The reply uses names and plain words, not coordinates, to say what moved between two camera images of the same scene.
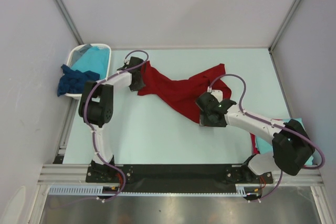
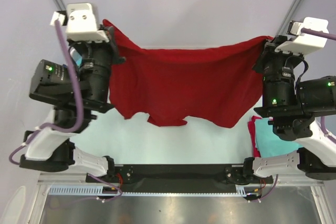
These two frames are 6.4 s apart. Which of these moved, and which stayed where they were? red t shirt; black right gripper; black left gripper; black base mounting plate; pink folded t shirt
Moved: black right gripper; red t shirt; black left gripper
Stayed: pink folded t shirt; black base mounting plate
